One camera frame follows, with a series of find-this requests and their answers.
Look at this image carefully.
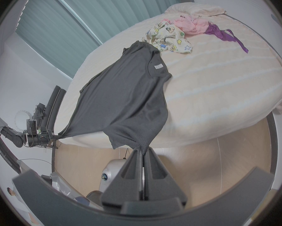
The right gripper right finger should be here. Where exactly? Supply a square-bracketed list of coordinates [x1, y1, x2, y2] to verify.
[144, 148, 187, 208]

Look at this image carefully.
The white printed pyjama garment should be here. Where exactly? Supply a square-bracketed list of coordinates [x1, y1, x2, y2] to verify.
[145, 19, 194, 55]

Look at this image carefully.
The black cable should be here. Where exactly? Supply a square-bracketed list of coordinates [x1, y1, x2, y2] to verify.
[18, 158, 53, 166]

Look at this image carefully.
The cream pillow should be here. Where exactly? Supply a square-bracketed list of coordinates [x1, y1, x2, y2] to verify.
[165, 2, 227, 17]

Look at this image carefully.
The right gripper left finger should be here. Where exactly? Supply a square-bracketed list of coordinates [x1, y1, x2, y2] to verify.
[101, 148, 143, 207]

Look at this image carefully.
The purple garment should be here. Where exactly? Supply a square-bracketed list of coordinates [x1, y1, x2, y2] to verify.
[203, 24, 249, 54]

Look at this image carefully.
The black padded chair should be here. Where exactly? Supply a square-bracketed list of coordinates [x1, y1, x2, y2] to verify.
[34, 86, 66, 136]

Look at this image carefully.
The black T-shirt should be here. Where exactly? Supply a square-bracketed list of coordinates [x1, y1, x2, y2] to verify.
[54, 41, 173, 155]

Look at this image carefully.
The pink garment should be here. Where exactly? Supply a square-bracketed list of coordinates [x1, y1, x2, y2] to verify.
[174, 14, 210, 36]

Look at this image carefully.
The blue-green curtain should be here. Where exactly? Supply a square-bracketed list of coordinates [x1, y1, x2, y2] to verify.
[44, 0, 196, 46]
[15, 0, 102, 79]

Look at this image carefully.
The bed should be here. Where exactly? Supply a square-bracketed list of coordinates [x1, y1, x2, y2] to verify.
[52, 2, 282, 176]

